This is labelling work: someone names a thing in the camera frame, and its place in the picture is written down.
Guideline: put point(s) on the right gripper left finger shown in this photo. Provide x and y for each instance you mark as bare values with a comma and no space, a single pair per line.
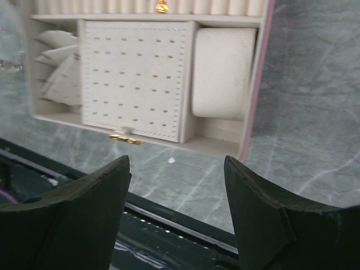
72,227

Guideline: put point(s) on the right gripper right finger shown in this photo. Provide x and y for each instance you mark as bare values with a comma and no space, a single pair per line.
277,229

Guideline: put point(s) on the pink jewelry box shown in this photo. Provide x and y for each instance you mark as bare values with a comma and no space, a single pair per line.
183,74

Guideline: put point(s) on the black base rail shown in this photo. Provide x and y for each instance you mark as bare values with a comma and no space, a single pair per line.
150,236

